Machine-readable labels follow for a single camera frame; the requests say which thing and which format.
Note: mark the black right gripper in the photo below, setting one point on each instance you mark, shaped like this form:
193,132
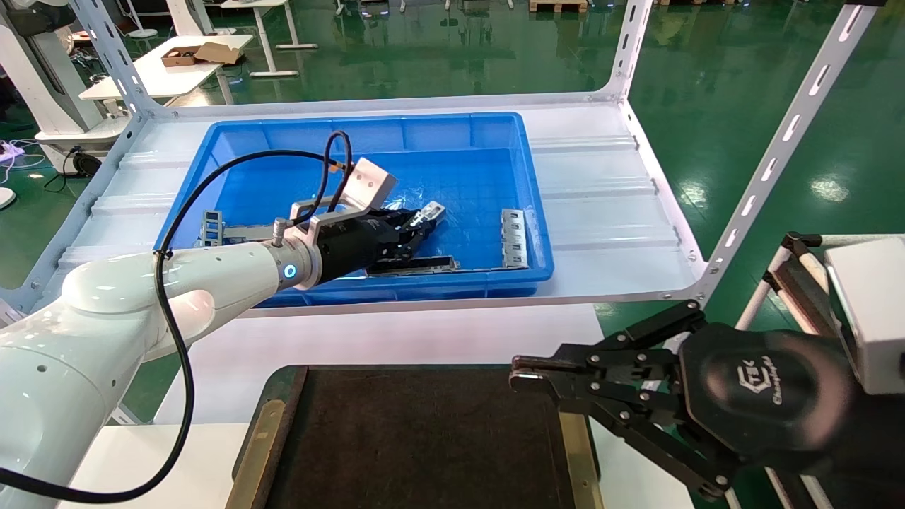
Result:
763,396

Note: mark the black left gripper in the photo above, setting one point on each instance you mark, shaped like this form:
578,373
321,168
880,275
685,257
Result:
357,244

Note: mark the silver slotted metal part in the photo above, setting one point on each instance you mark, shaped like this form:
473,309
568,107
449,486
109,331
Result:
430,211

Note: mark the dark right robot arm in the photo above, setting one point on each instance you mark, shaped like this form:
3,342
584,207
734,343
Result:
877,452

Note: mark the long dark metal channel part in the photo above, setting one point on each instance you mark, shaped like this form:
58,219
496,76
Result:
424,265

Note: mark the long grey metal bar part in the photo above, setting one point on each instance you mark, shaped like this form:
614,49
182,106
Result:
247,231

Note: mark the blue plastic bin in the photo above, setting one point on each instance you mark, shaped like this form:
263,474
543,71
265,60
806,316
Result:
438,134

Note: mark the black work mat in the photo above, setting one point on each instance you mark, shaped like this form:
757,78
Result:
424,438

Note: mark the white desk with legs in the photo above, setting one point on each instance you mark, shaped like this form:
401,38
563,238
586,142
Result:
263,35

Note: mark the open cardboard box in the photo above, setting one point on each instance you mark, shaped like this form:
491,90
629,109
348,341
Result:
215,52

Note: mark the wooden pallet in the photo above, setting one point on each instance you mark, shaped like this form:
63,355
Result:
558,6

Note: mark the white metal shelf rack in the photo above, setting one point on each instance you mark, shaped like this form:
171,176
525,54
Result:
778,148

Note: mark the white background table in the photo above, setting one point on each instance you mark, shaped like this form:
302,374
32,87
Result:
162,79

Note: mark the white floor stand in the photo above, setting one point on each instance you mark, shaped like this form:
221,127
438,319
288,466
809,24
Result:
141,32

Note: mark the white background machine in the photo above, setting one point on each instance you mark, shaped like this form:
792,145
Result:
35,78

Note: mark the white power strip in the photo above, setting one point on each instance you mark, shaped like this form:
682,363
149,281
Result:
8,150

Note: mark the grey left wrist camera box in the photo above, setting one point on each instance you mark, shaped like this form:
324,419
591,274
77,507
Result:
368,185

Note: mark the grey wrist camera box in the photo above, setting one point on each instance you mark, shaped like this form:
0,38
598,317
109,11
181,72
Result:
368,185
873,311

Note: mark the silver ribbed metal bracket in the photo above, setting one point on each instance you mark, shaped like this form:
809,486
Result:
514,238

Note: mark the grey windowed metal frame part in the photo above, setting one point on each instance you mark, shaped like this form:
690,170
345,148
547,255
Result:
211,226

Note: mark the white and black cart frame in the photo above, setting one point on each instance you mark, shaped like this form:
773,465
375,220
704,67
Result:
795,279

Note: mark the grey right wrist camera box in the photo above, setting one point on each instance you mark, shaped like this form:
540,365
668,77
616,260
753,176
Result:
873,311

